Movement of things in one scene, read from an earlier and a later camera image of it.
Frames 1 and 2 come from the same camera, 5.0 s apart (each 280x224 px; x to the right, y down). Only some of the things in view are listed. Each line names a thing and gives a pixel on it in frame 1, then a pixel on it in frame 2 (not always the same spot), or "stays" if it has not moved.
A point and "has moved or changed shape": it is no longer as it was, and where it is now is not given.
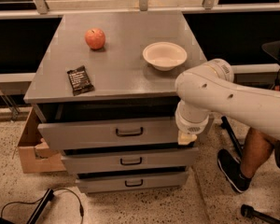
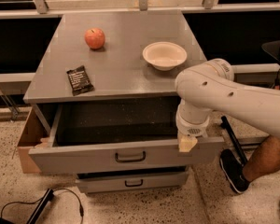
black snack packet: x=79 y=81 stays
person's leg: x=257 y=150 → x=267 y=159
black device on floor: x=40 y=207 stays
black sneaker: x=231 y=169 stays
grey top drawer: x=112 y=132 has moved or changed shape
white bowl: x=164 y=55 stays
